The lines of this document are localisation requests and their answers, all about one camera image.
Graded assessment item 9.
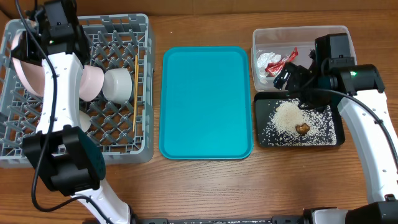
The crumpled white tissue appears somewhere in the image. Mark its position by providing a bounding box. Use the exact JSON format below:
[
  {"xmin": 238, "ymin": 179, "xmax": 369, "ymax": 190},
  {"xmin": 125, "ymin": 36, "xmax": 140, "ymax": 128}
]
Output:
[{"xmin": 257, "ymin": 52, "xmax": 282, "ymax": 78}]

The red snack wrapper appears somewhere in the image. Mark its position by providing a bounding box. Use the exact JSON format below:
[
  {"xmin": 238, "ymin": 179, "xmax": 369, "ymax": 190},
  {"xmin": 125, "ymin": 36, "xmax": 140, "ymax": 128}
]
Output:
[{"xmin": 265, "ymin": 47, "xmax": 299, "ymax": 77}]

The black bar at table edge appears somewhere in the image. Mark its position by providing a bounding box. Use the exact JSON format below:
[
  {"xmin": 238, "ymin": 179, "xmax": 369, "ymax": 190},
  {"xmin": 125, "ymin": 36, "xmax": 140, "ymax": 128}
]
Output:
[{"xmin": 136, "ymin": 215, "xmax": 309, "ymax": 224}]

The grey-green bowl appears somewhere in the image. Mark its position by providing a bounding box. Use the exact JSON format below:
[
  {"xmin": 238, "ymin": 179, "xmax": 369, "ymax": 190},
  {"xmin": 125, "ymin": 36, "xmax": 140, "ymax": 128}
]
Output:
[{"xmin": 102, "ymin": 68, "xmax": 134, "ymax": 105}]

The grey plastic dish rack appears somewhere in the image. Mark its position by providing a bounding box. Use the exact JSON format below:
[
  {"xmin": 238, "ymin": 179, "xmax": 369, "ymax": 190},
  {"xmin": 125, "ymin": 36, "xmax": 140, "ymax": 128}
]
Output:
[{"xmin": 1, "ymin": 14, "xmax": 155, "ymax": 168}]

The white rice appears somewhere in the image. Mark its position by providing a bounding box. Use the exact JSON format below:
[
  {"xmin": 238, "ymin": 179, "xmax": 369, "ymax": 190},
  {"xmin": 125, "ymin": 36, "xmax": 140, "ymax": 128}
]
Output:
[{"xmin": 258, "ymin": 99, "xmax": 337, "ymax": 147}]

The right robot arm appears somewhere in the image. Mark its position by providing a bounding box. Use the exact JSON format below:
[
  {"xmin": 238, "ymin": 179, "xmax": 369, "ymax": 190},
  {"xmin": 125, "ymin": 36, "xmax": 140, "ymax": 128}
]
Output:
[{"xmin": 274, "ymin": 33, "xmax": 397, "ymax": 224}]

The clear plastic bin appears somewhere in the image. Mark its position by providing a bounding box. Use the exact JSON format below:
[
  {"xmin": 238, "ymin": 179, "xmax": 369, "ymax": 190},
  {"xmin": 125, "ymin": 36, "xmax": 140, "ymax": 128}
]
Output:
[{"xmin": 251, "ymin": 26, "xmax": 349, "ymax": 91}]

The white cup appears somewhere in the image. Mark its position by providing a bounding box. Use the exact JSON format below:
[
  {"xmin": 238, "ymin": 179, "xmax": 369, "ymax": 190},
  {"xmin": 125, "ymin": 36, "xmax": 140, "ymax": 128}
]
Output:
[{"xmin": 79, "ymin": 111, "xmax": 91, "ymax": 132}]

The wooden chopstick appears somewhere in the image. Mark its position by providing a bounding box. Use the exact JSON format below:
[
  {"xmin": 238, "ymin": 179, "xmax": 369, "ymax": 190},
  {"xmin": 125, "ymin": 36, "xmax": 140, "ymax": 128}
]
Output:
[
  {"xmin": 134, "ymin": 54, "xmax": 139, "ymax": 96},
  {"xmin": 132, "ymin": 87, "xmax": 137, "ymax": 132}
]

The black waste tray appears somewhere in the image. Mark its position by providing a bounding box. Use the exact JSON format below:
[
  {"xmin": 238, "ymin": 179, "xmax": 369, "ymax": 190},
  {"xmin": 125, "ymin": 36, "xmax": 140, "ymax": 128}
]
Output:
[{"xmin": 254, "ymin": 91, "xmax": 345, "ymax": 147}]

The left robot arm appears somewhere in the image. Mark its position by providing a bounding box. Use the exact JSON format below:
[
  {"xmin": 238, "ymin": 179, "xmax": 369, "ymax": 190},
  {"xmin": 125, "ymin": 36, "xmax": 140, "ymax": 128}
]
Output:
[{"xmin": 11, "ymin": 1, "xmax": 136, "ymax": 223}]

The brown food chunk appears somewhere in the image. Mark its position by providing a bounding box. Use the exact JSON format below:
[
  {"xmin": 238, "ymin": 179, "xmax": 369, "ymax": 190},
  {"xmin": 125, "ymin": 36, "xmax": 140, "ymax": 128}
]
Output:
[{"xmin": 295, "ymin": 123, "xmax": 310, "ymax": 136}]

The large white plate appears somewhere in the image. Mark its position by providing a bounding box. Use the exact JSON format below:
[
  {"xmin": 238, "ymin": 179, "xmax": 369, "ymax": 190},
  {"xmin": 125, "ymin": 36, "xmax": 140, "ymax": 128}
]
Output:
[{"xmin": 12, "ymin": 30, "xmax": 45, "ymax": 97}]

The teal plastic tray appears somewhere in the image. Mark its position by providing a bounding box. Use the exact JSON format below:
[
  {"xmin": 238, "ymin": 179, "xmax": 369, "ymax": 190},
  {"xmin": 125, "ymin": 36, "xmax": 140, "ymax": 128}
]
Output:
[{"xmin": 159, "ymin": 46, "xmax": 254, "ymax": 160}]

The small pink plate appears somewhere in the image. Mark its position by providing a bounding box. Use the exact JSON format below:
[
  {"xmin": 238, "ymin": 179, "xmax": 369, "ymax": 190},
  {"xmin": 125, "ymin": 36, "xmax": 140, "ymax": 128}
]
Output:
[{"xmin": 79, "ymin": 65, "xmax": 104, "ymax": 101}]

